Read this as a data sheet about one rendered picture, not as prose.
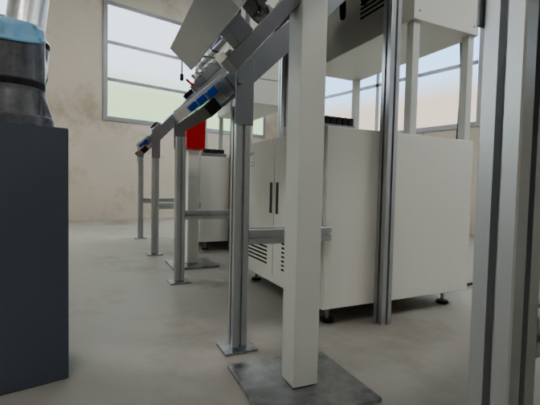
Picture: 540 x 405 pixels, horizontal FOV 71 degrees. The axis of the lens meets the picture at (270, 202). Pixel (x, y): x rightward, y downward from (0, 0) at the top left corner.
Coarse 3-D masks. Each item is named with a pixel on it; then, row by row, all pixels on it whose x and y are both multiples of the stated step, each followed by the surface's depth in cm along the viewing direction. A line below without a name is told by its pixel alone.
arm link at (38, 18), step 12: (12, 0) 90; (24, 0) 91; (36, 0) 92; (48, 0) 96; (12, 12) 90; (24, 12) 91; (36, 12) 92; (36, 24) 93; (48, 48) 96; (48, 60) 97
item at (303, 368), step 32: (320, 0) 78; (320, 32) 78; (288, 64) 82; (320, 64) 78; (288, 96) 82; (320, 96) 79; (288, 128) 82; (320, 128) 79; (288, 160) 81; (320, 160) 79; (288, 192) 81; (320, 192) 80; (288, 224) 81; (320, 224) 80; (288, 256) 81; (320, 256) 81; (288, 288) 81; (288, 320) 81; (288, 352) 81; (320, 352) 97; (256, 384) 81; (288, 384) 81; (320, 384) 82; (352, 384) 82
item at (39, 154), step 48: (0, 144) 74; (48, 144) 79; (0, 192) 75; (48, 192) 80; (0, 240) 75; (48, 240) 80; (0, 288) 75; (48, 288) 81; (0, 336) 76; (48, 336) 81; (0, 384) 76
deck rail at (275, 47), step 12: (336, 0) 112; (288, 24) 106; (276, 36) 104; (288, 36) 106; (264, 48) 103; (276, 48) 104; (288, 48) 106; (264, 60) 103; (276, 60) 104; (264, 72) 103
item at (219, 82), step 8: (224, 72) 100; (216, 80) 105; (224, 80) 101; (208, 88) 113; (216, 88) 109; (224, 88) 105; (232, 88) 102; (224, 96) 109; (184, 104) 139; (176, 112) 154; (184, 112) 146
